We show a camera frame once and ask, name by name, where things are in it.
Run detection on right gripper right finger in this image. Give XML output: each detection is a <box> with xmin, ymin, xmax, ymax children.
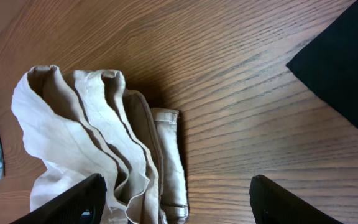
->
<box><xmin>249</xmin><ymin>175</ymin><xmax>341</xmax><ymax>224</ymax></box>

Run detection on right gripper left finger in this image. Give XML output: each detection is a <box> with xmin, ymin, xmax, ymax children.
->
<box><xmin>12</xmin><ymin>173</ymin><xmax>107</xmax><ymax>224</ymax></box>

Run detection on beige khaki shorts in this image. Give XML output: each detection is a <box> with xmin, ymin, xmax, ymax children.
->
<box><xmin>11</xmin><ymin>65</ymin><xmax>189</xmax><ymax>223</ymax></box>

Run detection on black garment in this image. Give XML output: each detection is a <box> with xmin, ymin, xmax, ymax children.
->
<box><xmin>287</xmin><ymin>0</ymin><xmax>358</xmax><ymax>129</ymax></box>

